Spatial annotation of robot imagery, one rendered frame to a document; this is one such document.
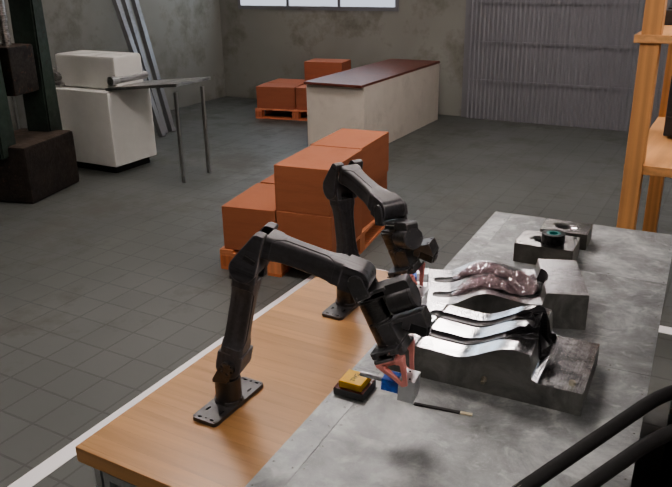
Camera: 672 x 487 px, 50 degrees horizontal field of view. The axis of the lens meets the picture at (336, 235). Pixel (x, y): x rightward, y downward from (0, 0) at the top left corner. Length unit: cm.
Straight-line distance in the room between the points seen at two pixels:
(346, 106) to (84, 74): 249
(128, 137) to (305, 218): 314
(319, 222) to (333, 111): 325
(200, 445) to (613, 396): 99
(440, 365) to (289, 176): 255
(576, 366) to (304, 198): 262
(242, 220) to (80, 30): 501
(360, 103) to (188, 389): 557
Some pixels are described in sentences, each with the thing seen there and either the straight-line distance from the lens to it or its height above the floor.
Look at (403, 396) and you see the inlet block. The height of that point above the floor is 91.
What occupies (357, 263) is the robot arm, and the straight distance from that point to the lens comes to 152.
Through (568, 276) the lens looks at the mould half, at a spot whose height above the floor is 91.
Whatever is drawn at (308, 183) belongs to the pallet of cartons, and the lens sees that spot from 418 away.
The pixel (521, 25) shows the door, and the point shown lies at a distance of 886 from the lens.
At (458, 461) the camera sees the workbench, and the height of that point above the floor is 80.
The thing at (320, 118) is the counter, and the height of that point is 33.
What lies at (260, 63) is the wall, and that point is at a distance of 1057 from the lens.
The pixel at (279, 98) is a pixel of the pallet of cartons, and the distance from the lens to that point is 911.
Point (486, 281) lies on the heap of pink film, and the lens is 214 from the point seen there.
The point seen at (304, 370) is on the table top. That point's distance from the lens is 191.
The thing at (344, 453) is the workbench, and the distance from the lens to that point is 162.
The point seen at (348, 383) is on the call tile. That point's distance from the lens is 178.
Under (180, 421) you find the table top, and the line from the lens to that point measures 177.
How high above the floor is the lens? 179
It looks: 21 degrees down
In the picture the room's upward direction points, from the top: 1 degrees counter-clockwise
